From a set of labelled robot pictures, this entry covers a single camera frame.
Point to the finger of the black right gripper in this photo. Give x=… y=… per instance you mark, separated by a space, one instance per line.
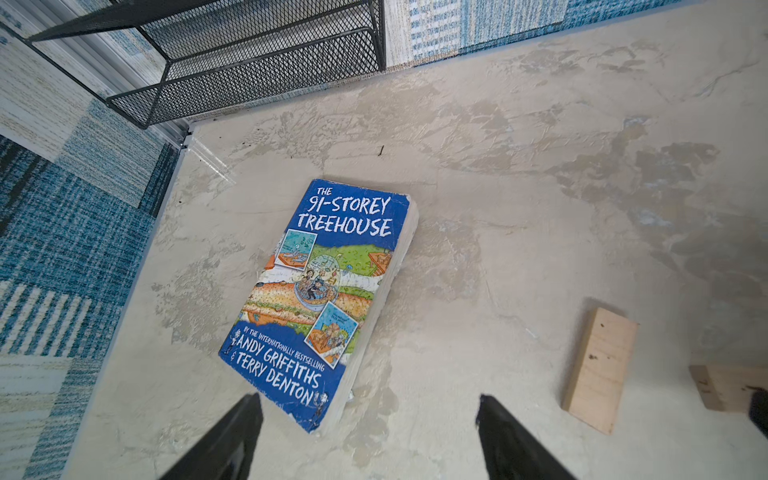
x=758 y=410

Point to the natural wood block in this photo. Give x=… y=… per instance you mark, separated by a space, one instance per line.
x=728 y=388
x=594 y=390

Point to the black wire mesh shelf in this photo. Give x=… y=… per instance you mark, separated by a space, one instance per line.
x=219 y=54

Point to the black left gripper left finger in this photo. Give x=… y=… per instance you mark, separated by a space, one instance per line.
x=227 y=450

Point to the blue treehouse paperback book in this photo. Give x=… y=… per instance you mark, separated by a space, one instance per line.
x=302 y=333

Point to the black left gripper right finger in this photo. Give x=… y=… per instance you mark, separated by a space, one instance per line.
x=509 y=450

